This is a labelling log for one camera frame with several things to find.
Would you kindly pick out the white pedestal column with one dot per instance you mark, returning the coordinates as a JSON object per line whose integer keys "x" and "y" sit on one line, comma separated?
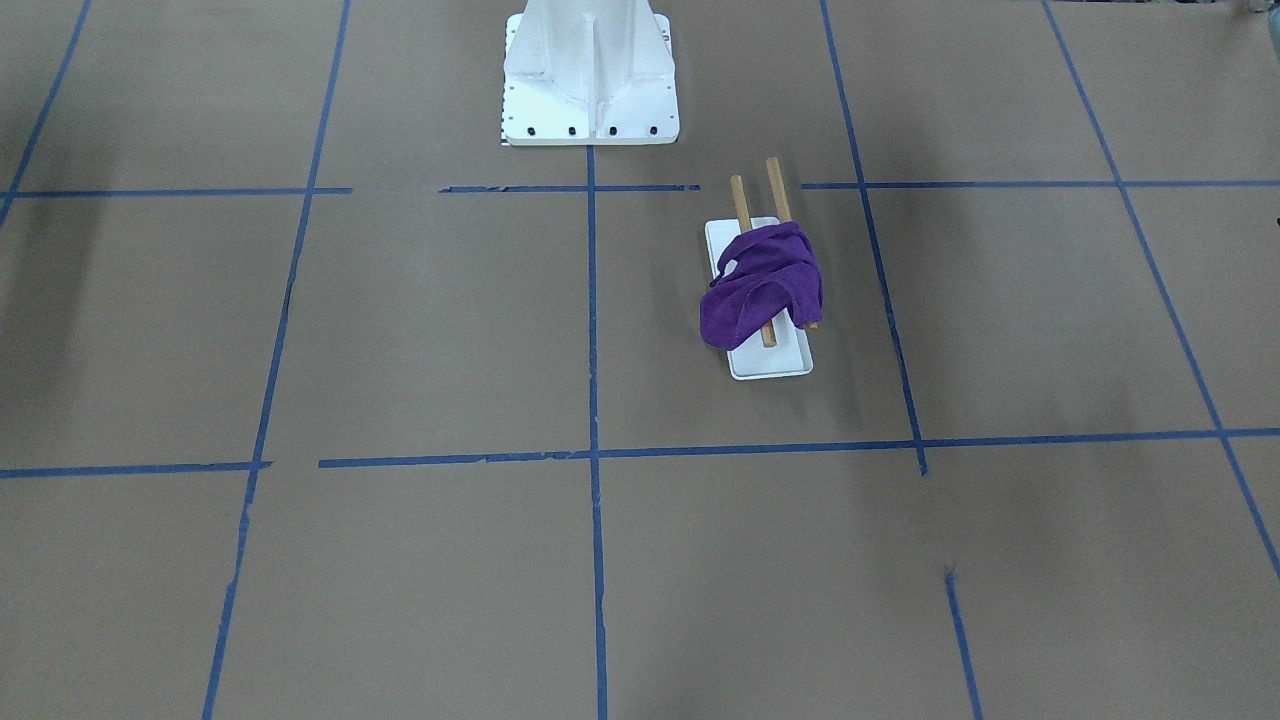
{"x": 579, "y": 73}

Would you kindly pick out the purple towel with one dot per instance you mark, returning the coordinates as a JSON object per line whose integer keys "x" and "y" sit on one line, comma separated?
{"x": 761, "y": 273}

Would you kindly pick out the white towel rack with wooden bars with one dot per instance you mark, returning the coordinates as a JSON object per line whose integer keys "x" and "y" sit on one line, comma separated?
{"x": 779, "y": 349}

